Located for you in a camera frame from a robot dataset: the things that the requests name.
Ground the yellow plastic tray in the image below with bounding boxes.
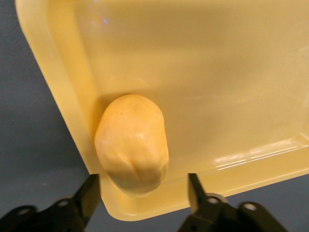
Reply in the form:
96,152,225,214
14,0,309,222

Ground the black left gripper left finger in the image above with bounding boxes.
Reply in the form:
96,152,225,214
48,173,101,232

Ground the yellow potato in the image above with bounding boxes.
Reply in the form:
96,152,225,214
94,94,169,199

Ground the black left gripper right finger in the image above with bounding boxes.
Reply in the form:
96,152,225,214
178,173,239,232

